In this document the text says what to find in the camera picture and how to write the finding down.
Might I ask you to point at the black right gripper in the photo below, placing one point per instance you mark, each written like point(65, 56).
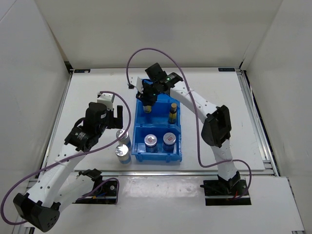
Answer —
point(144, 97)

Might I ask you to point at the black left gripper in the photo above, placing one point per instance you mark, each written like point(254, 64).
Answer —
point(115, 122)

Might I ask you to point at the silver lid jar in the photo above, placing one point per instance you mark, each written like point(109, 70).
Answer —
point(123, 155)
point(124, 138)

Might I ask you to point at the yellow label sauce bottle front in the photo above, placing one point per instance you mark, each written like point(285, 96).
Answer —
point(147, 109)

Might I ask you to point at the yellow label sauce bottle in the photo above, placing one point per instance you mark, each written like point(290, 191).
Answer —
point(147, 109)
point(172, 113)

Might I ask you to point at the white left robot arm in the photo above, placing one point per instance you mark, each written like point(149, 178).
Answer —
point(42, 204)

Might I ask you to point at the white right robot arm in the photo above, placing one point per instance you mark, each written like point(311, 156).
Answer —
point(215, 119)

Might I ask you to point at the silver lid jar front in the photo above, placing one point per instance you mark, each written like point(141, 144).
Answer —
point(123, 155)

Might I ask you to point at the blue plastic divided bin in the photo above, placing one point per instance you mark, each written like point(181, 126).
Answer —
point(157, 123)

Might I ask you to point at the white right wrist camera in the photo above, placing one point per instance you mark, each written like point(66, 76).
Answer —
point(139, 85)

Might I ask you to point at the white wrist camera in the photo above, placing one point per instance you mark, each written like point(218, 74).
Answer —
point(106, 99)
point(139, 85)

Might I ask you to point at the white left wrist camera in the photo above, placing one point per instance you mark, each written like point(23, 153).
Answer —
point(106, 99)

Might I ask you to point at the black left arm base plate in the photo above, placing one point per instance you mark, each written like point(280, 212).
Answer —
point(106, 194)

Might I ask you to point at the aluminium table edge rail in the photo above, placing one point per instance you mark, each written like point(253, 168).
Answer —
point(268, 172)

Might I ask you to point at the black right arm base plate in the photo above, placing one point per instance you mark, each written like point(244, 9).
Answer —
point(215, 195)

